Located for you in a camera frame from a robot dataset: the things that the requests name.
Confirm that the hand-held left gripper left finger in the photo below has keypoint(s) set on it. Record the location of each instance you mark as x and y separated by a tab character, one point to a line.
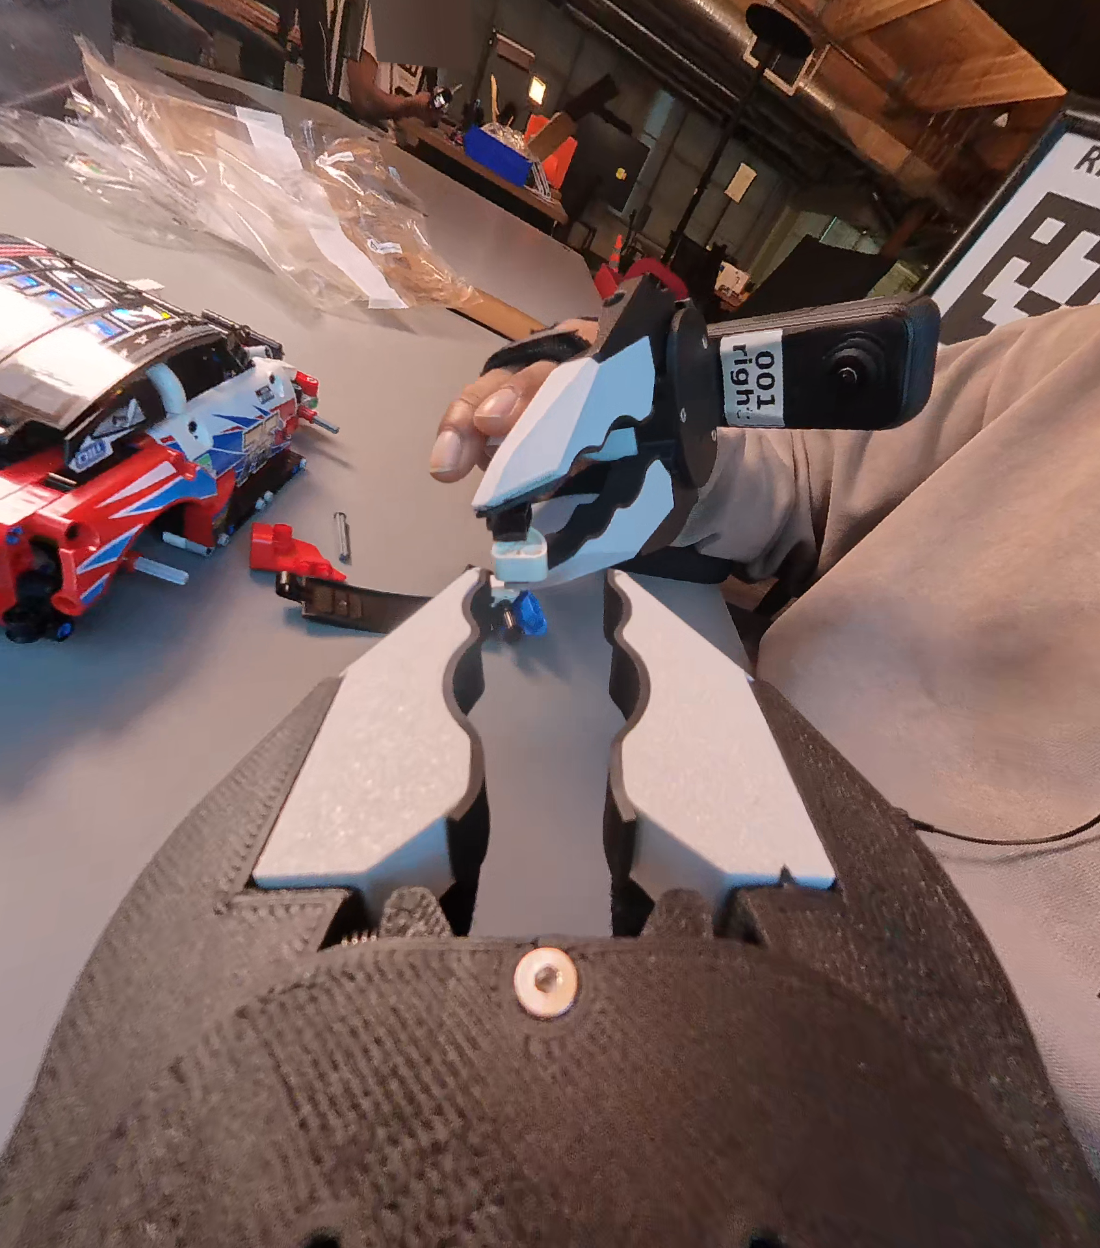
364	770

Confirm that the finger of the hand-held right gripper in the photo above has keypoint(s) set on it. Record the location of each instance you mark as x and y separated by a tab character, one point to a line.
633	535
550	439

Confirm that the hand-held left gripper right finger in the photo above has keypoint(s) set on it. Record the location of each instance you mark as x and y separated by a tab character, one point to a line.
725	781

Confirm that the small white lego connector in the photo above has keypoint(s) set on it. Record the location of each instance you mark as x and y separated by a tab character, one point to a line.
520	560

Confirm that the black lego panel blue end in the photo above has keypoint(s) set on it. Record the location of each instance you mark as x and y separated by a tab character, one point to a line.
355	605

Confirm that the red lego piece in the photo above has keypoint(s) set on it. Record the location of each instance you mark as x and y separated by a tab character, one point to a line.
291	552

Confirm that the lego race car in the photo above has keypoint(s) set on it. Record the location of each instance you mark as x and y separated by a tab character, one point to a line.
121	391

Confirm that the person's right forearm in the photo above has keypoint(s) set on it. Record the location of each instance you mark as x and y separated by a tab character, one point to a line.
901	508

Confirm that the grey lego axle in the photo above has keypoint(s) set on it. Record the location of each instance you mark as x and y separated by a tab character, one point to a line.
343	536

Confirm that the person's right hand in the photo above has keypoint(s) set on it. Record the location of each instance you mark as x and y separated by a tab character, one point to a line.
477	415

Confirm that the black white marker board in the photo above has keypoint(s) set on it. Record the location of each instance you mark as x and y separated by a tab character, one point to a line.
1066	244

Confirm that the clear plastic bag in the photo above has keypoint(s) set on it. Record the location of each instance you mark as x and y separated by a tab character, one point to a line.
140	157
374	224

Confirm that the blue plastic bin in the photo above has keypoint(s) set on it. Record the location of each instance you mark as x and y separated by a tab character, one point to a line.
500	157

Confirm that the black tripod stand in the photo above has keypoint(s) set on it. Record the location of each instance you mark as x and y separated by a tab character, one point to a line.
779	40

